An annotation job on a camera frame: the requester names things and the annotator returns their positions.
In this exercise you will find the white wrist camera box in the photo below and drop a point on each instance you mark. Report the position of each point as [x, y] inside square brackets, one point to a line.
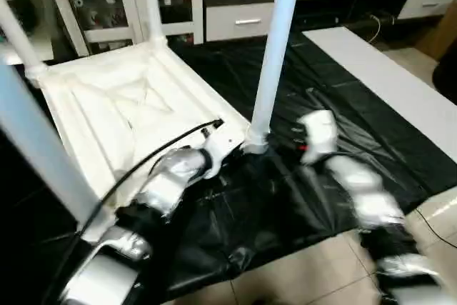
[223, 146]
[318, 133]

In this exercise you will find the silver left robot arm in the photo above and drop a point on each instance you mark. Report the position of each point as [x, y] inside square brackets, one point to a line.
[157, 191]

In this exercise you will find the white low cabinet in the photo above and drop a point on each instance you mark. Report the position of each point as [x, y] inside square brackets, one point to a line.
[428, 3]

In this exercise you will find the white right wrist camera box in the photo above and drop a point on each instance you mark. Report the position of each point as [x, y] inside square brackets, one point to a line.
[318, 133]

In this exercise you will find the white plastic table top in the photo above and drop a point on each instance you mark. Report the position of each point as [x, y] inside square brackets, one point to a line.
[128, 98]

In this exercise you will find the white drawer unit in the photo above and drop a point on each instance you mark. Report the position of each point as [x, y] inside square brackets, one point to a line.
[239, 23]

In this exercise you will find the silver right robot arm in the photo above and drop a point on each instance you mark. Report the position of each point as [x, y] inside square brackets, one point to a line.
[371, 198]

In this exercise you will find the black work mat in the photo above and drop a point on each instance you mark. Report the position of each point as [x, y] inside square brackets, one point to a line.
[343, 126]

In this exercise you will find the white glass door cabinet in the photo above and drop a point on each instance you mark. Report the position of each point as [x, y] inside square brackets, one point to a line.
[107, 1]

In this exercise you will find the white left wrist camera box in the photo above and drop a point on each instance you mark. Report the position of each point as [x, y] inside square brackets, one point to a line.
[223, 146]

